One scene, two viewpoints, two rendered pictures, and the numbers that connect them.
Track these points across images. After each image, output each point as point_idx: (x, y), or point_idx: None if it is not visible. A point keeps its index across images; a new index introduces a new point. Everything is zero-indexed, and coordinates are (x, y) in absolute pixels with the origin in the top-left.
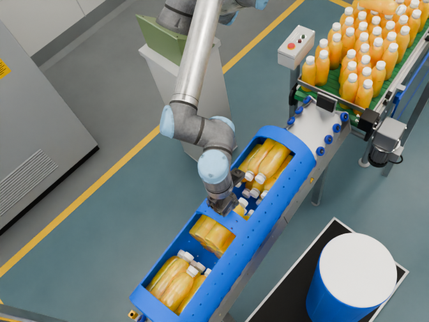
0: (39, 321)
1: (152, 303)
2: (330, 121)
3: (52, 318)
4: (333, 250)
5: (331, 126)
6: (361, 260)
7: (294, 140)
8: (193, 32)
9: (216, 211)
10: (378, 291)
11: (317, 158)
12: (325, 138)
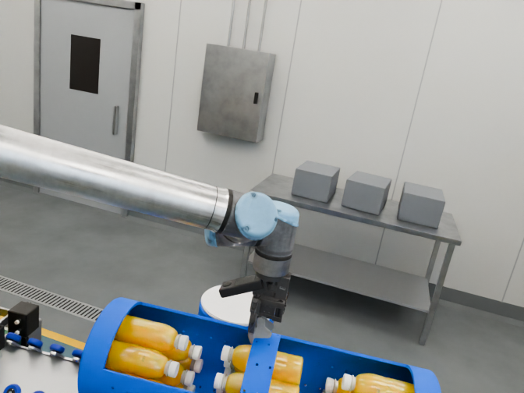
0: None
1: (423, 382)
2: (12, 359)
3: None
4: (228, 316)
5: (23, 356)
6: (229, 300)
7: (123, 299)
8: (101, 157)
9: (285, 307)
10: (252, 292)
11: None
12: (58, 346)
